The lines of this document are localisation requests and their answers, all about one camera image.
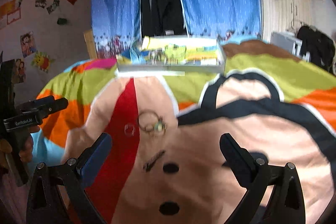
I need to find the black spiral hair tie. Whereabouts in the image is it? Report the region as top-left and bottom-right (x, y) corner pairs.
(142, 150), (166, 172)

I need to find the clear ring bangle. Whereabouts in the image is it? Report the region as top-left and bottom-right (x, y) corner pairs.
(124, 124), (135, 136)

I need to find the brown hair tie with flower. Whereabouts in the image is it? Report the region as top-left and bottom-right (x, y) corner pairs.
(136, 110), (168, 136)

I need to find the left hand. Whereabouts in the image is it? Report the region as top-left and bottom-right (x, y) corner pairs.
(0, 135), (34, 169)

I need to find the cartoon couple sticker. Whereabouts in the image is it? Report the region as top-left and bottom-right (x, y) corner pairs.
(14, 59), (26, 84)

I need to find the cartoon family sticker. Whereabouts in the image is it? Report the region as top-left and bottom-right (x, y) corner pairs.
(20, 32), (37, 58)

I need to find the colourful patterned bedspread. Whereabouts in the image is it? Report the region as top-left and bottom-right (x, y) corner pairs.
(30, 40), (335, 223)

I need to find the red framed poster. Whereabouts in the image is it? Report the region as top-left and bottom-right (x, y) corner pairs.
(0, 0), (23, 29)

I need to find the small photo sticker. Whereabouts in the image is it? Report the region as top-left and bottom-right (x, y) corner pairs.
(35, 0), (47, 9)

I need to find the tilted photo sticker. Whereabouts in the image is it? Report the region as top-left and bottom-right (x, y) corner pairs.
(47, 0), (60, 14)

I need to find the grey white box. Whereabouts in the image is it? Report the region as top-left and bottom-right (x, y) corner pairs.
(270, 32), (310, 62)

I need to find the black clothes pile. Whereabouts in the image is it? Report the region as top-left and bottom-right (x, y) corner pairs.
(297, 25), (335, 74)

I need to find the grey tray with dinosaur picture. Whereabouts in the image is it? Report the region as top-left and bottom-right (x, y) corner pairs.
(117, 36), (227, 75)

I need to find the blue dotted left curtain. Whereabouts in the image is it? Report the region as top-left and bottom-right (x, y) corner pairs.
(91, 0), (141, 59)

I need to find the white wooden wardrobe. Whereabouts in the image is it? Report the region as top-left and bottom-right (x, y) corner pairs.
(261, 0), (335, 42)

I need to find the green wall hook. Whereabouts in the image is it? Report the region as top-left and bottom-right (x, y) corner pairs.
(57, 18), (68, 26)

